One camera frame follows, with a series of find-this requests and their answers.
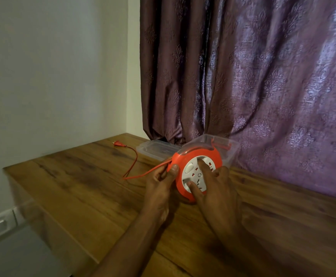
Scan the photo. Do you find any person's left hand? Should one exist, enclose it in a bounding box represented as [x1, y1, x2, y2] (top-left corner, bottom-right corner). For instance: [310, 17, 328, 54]
[142, 164, 180, 225]

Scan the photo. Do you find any clear plastic box lid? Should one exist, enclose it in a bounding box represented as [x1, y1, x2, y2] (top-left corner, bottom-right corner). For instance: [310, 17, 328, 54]
[135, 139, 182, 162]

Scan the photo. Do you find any clear plastic storage box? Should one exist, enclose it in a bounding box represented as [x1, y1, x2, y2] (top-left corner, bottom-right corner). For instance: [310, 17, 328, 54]
[185, 134, 241, 168]

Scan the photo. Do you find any person's right hand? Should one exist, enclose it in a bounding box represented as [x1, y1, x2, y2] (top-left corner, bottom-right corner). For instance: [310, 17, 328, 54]
[186, 159, 243, 240]

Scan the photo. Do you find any orange extension cord reel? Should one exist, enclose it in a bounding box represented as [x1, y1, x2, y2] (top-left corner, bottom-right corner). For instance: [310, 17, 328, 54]
[167, 146, 223, 203]

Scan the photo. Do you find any person's left forearm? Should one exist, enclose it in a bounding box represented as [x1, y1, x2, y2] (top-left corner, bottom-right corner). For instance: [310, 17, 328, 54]
[90, 213, 163, 277]

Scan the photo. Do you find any orange power cord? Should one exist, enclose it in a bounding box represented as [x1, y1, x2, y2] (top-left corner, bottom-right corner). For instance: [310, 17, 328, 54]
[112, 141, 173, 181]

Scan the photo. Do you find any purple patterned curtain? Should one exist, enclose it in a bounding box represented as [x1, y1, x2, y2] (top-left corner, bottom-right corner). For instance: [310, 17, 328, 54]
[140, 0, 336, 202]

